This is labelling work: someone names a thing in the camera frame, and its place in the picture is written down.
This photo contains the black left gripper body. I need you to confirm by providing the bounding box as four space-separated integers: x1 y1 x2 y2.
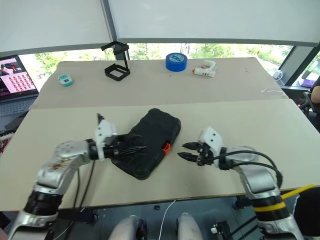
102 134 124 160

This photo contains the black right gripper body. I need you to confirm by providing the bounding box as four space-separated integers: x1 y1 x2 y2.
196 142 216 168

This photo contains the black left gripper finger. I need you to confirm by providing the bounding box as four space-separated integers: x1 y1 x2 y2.
116 133 144 146
116 146 149 158

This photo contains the black plastic tool case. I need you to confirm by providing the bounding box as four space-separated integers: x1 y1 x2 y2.
109 107 182 181

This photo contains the silver rounded robot leg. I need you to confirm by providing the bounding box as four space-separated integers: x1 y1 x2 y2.
177 212 204 240
108 215 148 240

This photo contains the black white connector block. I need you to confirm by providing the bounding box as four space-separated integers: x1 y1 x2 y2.
211 220 233 236

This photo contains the white glue gun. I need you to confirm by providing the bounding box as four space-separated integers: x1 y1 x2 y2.
191 59 218 79

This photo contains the teal white digital timer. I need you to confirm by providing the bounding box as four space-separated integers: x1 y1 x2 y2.
57 73 76 88

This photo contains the blue tape roll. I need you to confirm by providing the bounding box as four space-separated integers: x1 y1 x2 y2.
165 52 189 73

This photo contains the open grey laptop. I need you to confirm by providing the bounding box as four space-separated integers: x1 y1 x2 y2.
0 54 40 117

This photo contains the person in dark clothes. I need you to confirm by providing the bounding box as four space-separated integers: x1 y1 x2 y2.
309 84 320 111

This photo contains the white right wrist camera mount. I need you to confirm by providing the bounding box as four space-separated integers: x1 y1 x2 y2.
198 126 224 161

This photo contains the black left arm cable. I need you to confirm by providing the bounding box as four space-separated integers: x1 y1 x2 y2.
73 159 96 211

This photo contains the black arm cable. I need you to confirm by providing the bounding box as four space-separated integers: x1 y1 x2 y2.
211 149 285 189
73 159 96 211

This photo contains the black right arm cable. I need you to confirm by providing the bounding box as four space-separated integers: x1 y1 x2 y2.
211 149 285 189

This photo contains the thin white cable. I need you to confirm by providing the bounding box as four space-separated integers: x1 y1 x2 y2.
159 199 177 240

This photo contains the black square frame stand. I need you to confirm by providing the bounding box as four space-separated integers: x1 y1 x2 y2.
100 41 132 83

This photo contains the yellow strap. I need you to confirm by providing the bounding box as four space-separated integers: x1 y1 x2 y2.
251 184 316 214

